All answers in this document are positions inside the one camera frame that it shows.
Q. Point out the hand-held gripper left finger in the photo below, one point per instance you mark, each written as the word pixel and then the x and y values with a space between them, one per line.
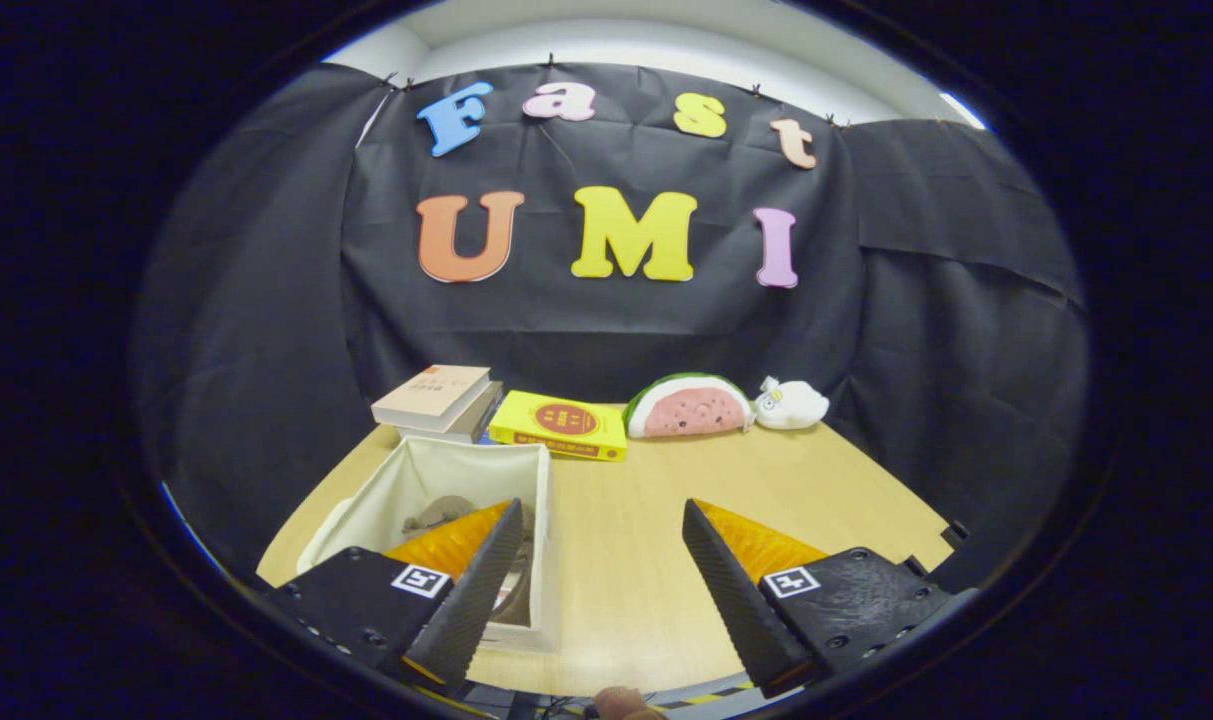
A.
pixel 476 605

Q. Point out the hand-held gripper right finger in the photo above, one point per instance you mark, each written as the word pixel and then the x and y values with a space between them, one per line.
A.
pixel 741 610

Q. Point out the cream fabric storage box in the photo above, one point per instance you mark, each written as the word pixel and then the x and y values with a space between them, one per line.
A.
pixel 446 470

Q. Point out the blue book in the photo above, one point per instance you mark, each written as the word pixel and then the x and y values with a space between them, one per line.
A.
pixel 486 437

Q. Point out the grey book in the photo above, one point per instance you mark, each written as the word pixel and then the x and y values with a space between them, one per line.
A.
pixel 481 412

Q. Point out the yellow book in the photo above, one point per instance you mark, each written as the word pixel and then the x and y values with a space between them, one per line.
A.
pixel 556 420

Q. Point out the watermelon slice plush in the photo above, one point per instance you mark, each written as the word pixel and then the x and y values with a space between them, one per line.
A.
pixel 686 410

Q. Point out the white plush toy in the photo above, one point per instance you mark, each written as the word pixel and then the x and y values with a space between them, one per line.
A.
pixel 796 405

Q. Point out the beige book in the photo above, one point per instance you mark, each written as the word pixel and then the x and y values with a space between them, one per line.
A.
pixel 431 392

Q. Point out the black table clamp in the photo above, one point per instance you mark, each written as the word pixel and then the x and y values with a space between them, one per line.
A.
pixel 956 533

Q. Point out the small ceiling light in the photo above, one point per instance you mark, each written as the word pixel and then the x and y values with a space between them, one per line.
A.
pixel 964 110

